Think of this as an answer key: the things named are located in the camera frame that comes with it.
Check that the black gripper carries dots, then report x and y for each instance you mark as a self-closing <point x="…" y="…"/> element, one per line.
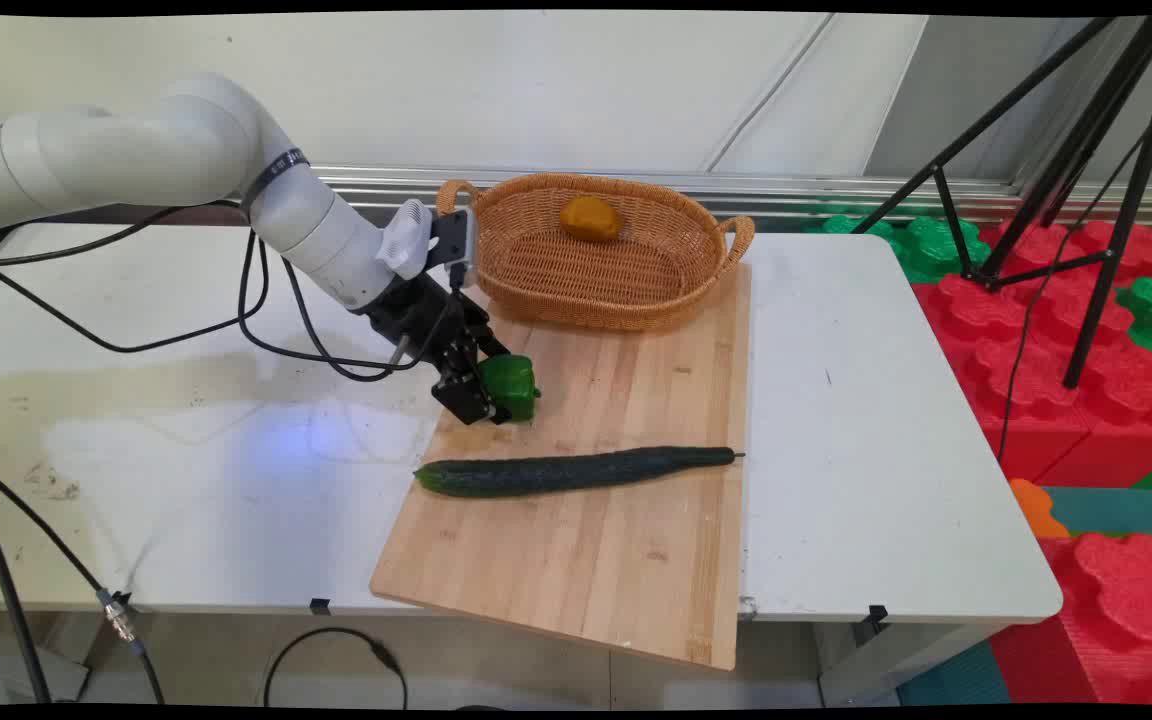
<point x="416" y="312"/>

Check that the green bell pepper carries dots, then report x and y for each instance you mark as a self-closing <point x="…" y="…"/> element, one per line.
<point x="514" y="388"/>

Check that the yellow orange fruit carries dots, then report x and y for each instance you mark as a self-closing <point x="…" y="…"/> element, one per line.
<point x="591" y="219"/>

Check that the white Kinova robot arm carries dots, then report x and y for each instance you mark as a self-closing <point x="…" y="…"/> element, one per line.
<point x="136" y="150"/>

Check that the dark green cucumber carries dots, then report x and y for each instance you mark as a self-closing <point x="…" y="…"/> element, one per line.
<point x="566" y="470"/>

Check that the woven wicker basket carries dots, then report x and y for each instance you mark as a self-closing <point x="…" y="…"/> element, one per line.
<point x="596" y="270"/>

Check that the wooden cutting board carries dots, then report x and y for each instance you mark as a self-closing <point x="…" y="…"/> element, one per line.
<point x="586" y="540"/>

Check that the large red foam block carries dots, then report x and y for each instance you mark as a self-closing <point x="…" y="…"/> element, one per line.
<point x="1046" y="400"/>

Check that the orange foam piece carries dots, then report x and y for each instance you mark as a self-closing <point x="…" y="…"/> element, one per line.
<point x="1036" y="510"/>

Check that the black tripod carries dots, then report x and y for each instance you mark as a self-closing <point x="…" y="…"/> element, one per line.
<point x="1101" y="220"/>

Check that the teal foam mat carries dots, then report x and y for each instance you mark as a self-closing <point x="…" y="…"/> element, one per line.
<point x="1126" y="510"/>

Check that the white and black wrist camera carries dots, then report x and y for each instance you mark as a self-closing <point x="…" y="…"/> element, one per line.
<point x="426" y="242"/>

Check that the aluminium wall rail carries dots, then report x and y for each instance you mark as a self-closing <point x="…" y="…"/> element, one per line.
<point x="836" y="195"/>

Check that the white table leg frame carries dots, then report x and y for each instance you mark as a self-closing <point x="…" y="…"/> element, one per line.
<point x="896" y="660"/>

